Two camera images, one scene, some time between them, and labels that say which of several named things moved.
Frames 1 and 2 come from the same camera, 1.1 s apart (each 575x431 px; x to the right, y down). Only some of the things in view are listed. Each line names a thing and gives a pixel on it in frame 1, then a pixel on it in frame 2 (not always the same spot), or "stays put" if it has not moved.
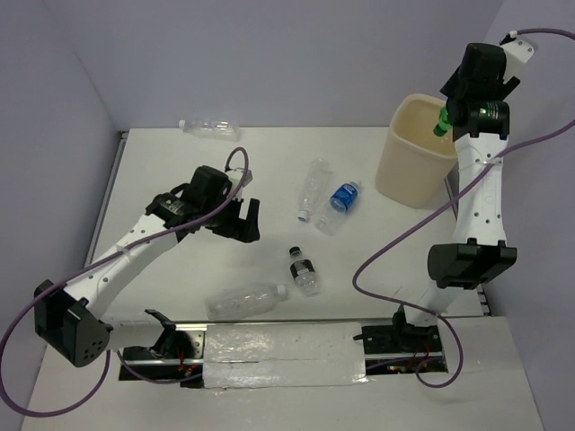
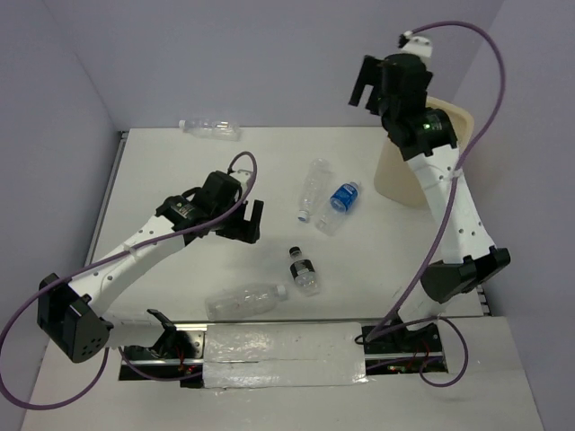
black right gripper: x=503 y=90 -> x=370 y=74
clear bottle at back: x=226 y=130 stays put
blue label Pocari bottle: x=342 y=201 stays put
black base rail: x=391 y=348 stays put
